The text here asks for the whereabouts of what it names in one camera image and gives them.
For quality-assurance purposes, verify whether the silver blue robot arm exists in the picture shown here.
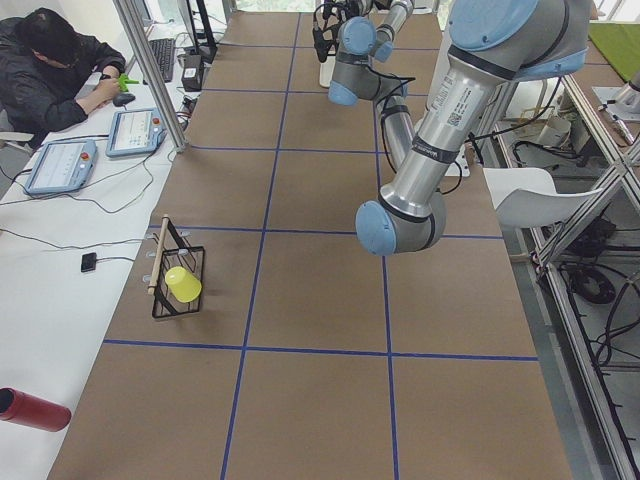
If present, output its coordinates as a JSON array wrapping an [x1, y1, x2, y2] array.
[[355, 1, 591, 256], [329, 1, 415, 171]]

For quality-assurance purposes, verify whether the yellow plastic cup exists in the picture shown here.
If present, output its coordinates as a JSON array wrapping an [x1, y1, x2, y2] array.
[[164, 266, 202, 303]]

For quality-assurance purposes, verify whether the white plastic chair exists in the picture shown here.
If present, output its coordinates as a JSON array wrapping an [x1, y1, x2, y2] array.
[[483, 167, 604, 228]]

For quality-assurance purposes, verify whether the black box on desk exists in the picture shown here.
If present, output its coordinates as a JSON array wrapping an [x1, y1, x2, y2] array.
[[181, 55, 204, 92]]

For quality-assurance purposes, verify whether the far blue teach pendant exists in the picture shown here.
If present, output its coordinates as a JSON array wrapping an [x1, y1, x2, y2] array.
[[106, 108, 166, 158]]

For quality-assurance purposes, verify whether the blue teach pendant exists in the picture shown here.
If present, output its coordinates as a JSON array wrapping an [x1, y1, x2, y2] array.
[[106, 108, 166, 158], [24, 140, 97, 196]]

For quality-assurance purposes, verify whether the small black puck device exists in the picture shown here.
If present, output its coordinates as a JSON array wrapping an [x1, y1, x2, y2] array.
[[80, 252, 98, 273]]

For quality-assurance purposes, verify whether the black computer mouse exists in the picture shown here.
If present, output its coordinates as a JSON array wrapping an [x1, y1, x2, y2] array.
[[112, 92, 136, 107]]

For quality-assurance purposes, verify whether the black keyboard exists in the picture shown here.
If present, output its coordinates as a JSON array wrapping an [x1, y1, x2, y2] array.
[[148, 38, 175, 83]]

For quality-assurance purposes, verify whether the near blue teach pendant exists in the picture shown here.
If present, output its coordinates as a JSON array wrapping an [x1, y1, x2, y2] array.
[[24, 140, 97, 196]]

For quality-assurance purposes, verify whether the seated person in black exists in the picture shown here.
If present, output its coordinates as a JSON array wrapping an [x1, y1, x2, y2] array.
[[1, 7, 126, 149]]

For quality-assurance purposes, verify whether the red water bottle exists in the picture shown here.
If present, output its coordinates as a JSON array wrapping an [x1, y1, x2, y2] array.
[[1, 387, 72, 432]]

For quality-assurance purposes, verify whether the black wire cup rack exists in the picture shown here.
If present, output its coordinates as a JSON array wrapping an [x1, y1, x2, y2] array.
[[143, 214, 206, 321]]

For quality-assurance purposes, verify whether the wooden dowel rack handle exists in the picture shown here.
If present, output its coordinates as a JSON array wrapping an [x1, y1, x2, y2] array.
[[147, 214, 170, 295]]

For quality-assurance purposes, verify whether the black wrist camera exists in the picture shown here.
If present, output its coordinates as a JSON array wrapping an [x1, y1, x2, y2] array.
[[312, 1, 344, 63]]

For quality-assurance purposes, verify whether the aluminium frame post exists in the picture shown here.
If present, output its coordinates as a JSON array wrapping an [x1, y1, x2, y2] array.
[[113, 0, 187, 153]]

